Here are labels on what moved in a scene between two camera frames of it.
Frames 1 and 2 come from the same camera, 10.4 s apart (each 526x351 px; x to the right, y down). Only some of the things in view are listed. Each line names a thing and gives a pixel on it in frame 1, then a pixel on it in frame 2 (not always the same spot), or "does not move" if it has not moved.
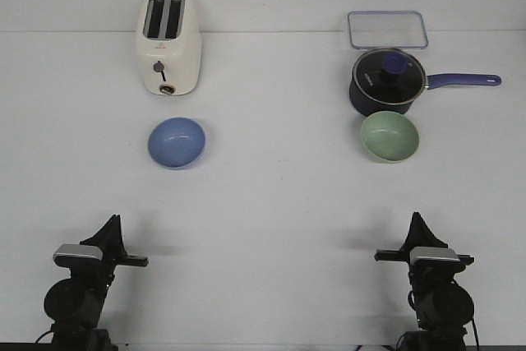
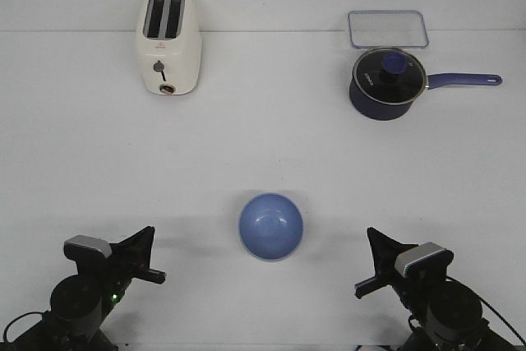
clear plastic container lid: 387,30 does not move
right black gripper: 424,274 → 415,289
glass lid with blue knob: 389,76 does not move
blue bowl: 177,142 → 270,226
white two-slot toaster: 169,43 does not move
